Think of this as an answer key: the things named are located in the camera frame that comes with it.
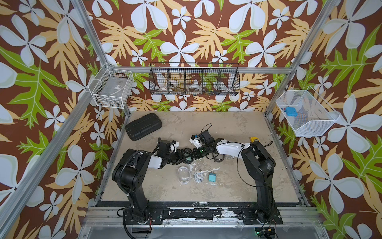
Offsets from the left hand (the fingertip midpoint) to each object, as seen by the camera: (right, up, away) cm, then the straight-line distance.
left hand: (189, 154), depth 93 cm
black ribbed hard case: (-30, +21, +14) cm, 39 cm away
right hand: (0, -1, +2) cm, 2 cm away
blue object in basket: (+59, +27, -8) cm, 66 cm away
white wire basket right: (+67, +25, -11) cm, 72 cm away
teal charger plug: (+14, -12, -6) cm, 19 cm away
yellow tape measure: (+45, +9, +9) cm, 46 cm away
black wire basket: (+3, +50, +4) cm, 50 cm away
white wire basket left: (-46, +41, -6) cm, 62 cm away
